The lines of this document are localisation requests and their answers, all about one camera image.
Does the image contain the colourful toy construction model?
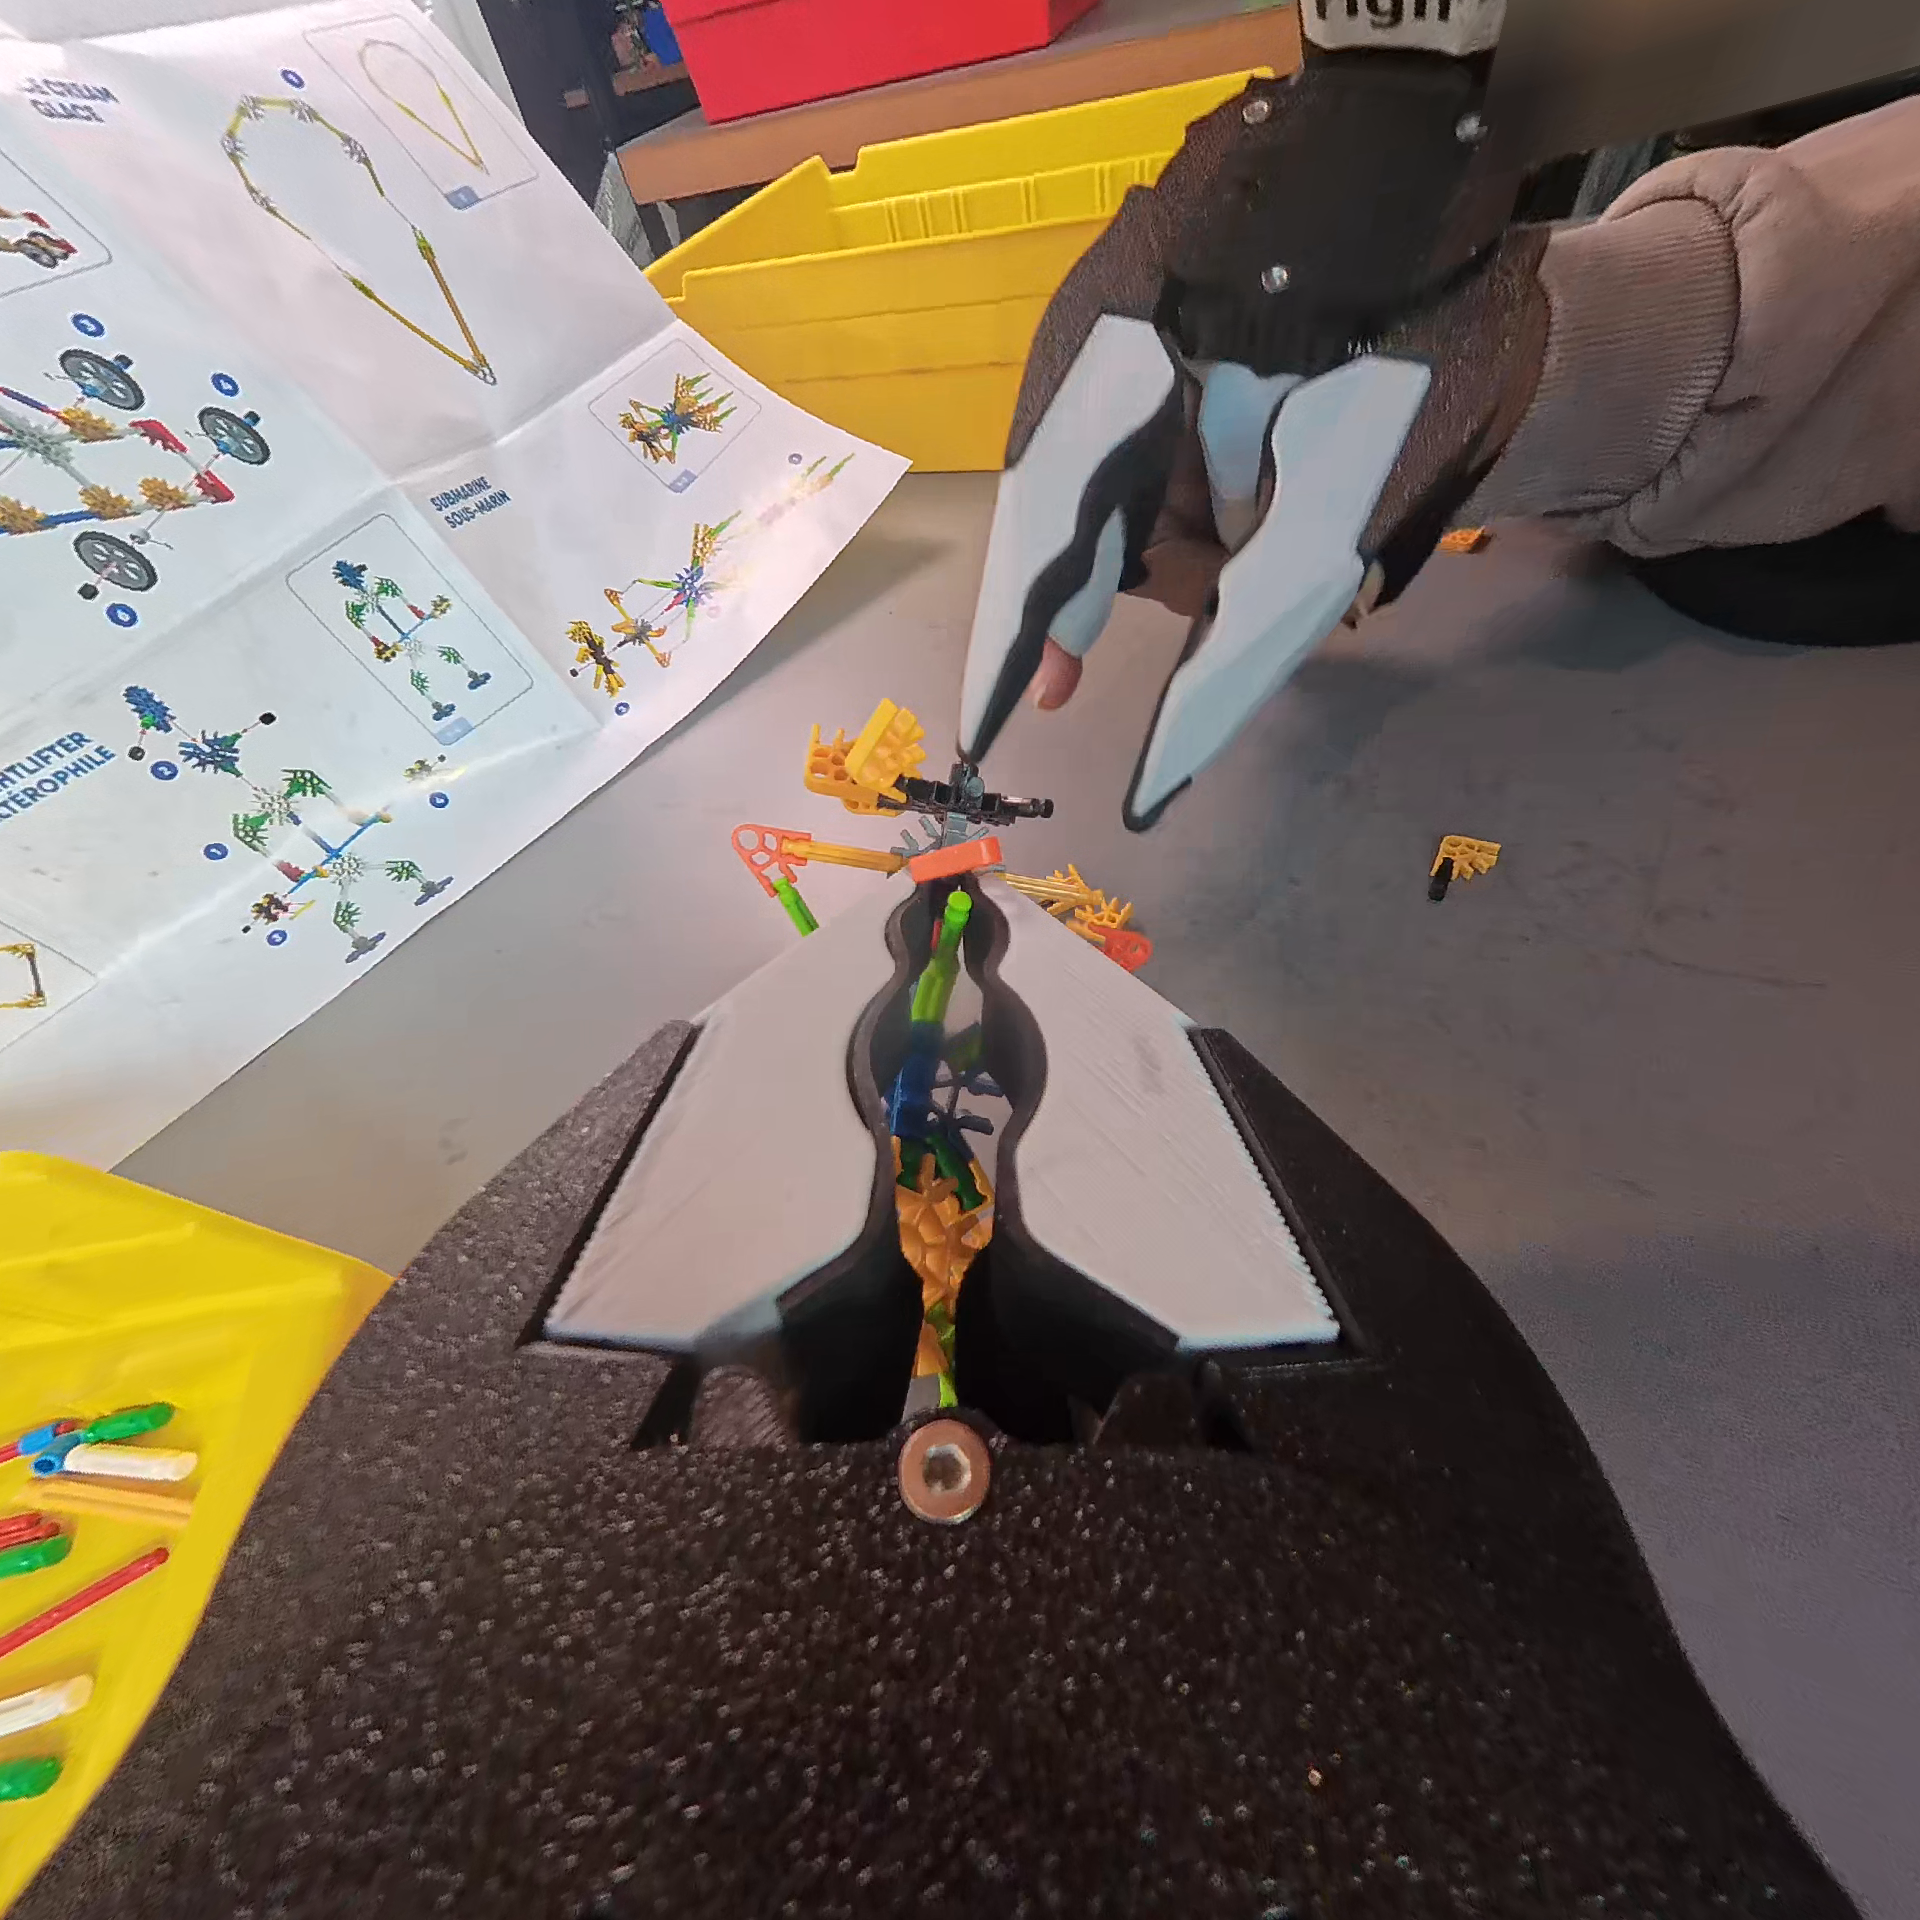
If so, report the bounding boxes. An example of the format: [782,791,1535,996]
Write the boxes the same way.
[732,694,1157,1420]

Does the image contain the person's right forearm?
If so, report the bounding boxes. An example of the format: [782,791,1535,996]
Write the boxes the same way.
[1462,103,1920,561]

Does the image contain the printed instruction sheet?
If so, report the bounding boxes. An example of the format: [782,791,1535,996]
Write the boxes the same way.
[0,0,914,1173]

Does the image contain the yellow storage bin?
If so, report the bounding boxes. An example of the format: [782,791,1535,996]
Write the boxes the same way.
[0,1145,394,1860]
[645,68,1306,474]

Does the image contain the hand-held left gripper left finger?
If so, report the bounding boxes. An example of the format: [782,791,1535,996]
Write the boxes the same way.
[547,869,940,1432]

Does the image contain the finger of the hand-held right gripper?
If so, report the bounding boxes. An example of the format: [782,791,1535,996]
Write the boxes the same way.
[957,313,1185,764]
[1123,353,1437,833]

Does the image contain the person's right hand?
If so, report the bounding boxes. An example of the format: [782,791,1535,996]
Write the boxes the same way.
[1028,435,1230,711]

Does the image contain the black chair armrest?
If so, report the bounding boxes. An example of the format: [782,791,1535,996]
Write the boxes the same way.
[1626,515,1920,648]

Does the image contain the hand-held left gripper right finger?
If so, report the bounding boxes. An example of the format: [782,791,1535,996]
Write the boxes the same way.
[960,869,1339,1432]

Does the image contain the scattered loose toy pieces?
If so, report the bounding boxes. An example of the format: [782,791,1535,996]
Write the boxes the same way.
[0,1399,201,1804]

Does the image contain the grey desk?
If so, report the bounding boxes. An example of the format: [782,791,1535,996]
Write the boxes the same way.
[112,449,1920,1920]

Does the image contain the red storage bin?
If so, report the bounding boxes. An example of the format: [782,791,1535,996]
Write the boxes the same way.
[658,0,1104,126]

